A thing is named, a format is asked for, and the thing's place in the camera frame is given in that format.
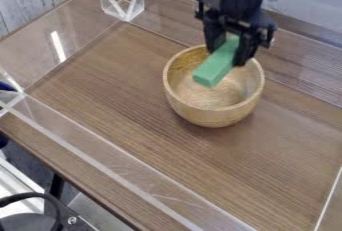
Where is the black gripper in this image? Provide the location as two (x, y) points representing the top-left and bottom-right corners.
(195, 0), (278, 67)

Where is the green rectangular block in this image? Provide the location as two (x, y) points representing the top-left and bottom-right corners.
(193, 36), (239, 88)

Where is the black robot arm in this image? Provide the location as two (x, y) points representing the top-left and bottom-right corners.
(195, 0), (278, 67)

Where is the light wooden bowl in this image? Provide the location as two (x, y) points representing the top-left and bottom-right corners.
(163, 45), (266, 128)

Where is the blue object at left edge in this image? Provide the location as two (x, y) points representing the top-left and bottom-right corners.
(0, 81), (18, 92)

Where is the black table leg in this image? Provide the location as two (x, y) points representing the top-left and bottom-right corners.
(50, 174), (64, 199)

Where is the clear acrylic corner bracket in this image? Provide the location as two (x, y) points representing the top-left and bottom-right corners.
(101, 0), (145, 22)

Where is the clear acrylic front wall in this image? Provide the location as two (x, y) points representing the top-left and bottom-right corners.
(0, 69), (257, 231)

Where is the grey metal base plate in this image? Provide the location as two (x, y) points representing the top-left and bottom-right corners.
(59, 203), (99, 231)

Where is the black cable loop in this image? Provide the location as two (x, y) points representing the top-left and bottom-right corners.
(0, 192), (63, 231)

